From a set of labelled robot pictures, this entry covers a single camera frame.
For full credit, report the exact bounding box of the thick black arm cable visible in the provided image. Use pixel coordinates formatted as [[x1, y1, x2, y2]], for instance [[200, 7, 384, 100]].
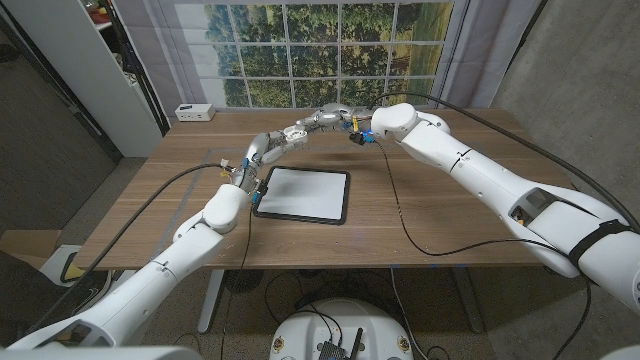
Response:
[[367, 91, 640, 234], [27, 162, 226, 334]]

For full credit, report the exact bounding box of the black round floor grille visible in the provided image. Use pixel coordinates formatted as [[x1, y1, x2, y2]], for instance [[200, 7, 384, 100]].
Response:
[[223, 269, 265, 295]]

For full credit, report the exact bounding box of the black floor cable bundle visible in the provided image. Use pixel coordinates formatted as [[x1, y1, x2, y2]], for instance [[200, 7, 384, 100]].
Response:
[[263, 269, 401, 326]]

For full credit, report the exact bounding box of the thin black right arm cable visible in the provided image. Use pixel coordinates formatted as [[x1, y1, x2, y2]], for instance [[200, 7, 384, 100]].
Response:
[[373, 140, 594, 360]]

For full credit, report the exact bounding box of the black backdrop stand pole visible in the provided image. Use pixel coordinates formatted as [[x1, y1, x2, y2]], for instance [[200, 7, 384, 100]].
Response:
[[102, 0, 171, 137]]

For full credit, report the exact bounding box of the white cabinet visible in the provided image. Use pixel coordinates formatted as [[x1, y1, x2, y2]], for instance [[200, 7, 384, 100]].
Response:
[[0, 0, 171, 159]]

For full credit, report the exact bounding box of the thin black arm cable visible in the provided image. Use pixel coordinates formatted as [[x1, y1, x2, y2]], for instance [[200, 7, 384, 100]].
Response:
[[218, 199, 255, 360], [373, 140, 594, 360]]

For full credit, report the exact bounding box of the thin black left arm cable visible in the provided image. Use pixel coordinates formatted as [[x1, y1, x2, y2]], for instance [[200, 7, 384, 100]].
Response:
[[218, 199, 255, 360]]

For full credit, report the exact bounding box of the black radio module with antenna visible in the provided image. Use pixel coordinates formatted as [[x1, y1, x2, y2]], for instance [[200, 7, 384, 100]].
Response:
[[317, 327, 365, 360]]

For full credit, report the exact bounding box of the grey table leg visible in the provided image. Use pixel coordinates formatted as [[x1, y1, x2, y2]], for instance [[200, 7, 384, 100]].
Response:
[[449, 267, 485, 335], [197, 269, 226, 335]]

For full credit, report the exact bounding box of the white AirPods case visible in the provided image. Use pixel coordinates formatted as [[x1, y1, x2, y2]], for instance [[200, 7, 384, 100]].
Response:
[[282, 125, 308, 144]]

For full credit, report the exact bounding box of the printed window backdrop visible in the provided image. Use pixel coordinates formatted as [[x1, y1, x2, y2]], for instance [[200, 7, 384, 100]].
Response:
[[112, 0, 544, 121]]

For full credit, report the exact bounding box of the cardboard box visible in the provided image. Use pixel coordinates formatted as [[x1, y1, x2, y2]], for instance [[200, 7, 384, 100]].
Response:
[[0, 228, 63, 269]]

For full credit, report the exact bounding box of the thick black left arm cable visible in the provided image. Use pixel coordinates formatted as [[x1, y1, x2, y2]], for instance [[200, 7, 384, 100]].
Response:
[[27, 162, 226, 334]]

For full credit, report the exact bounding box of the tablet with black frame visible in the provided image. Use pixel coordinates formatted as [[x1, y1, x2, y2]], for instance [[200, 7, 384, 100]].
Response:
[[252, 165, 352, 227]]

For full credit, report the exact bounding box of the grey floor cable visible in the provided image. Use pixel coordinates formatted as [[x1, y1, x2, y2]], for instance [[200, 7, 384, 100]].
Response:
[[389, 267, 417, 359]]

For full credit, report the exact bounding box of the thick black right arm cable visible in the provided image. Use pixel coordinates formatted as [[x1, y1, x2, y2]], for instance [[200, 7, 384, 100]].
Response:
[[367, 91, 640, 234]]

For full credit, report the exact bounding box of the white power strip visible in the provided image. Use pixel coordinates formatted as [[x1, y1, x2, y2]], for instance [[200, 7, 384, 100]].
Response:
[[174, 103, 217, 123]]

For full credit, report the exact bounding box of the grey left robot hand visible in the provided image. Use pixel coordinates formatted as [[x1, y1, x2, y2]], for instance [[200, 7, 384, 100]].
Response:
[[229, 127, 309, 204]]

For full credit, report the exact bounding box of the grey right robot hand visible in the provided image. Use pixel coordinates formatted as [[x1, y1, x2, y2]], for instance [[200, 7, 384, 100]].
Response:
[[294, 102, 376, 147]]

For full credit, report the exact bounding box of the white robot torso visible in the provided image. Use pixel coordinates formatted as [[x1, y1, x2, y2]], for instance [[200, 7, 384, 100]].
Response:
[[268, 298, 415, 360]]

